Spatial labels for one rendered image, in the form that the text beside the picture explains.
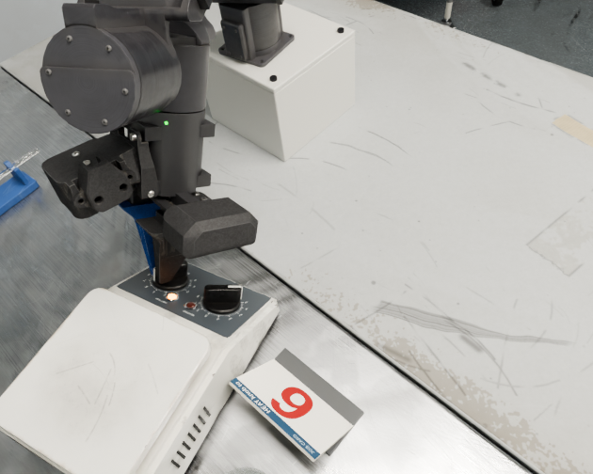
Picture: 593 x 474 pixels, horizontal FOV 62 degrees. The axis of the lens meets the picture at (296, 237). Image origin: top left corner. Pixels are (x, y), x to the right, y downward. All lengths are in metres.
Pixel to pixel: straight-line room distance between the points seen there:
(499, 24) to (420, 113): 2.01
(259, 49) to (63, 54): 0.30
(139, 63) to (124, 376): 0.22
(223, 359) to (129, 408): 0.08
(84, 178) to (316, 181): 0.30
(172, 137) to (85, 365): 0.18
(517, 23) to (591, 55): 0.37
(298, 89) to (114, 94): 0.30
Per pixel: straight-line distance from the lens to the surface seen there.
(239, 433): 0.44
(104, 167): 0.34
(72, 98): 0.31
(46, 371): 0.42
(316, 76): 0.58
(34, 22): 1.88
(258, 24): 0.56
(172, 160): 0.38
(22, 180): 0.68
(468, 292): 0.50
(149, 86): 0.30
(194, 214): 0.34
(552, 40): 2.59
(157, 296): 0.44
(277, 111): 0.55
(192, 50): 0.37
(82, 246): 0.60
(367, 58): 0.76
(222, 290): 0.43
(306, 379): 0.45
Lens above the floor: 1.32
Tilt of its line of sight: 53 degrees down
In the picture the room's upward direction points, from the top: 9 degrees counter-clockwise
